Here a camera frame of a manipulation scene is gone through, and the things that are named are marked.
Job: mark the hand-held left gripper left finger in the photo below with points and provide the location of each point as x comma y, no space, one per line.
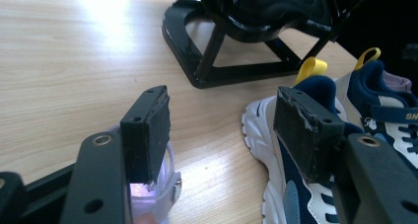
144,141

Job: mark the navy and white sneaker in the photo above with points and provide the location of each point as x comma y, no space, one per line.
259,125
394,102

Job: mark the two-tier plastic shoe rack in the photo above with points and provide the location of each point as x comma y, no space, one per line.
184,46

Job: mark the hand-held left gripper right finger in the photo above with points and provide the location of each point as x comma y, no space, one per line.
302,135

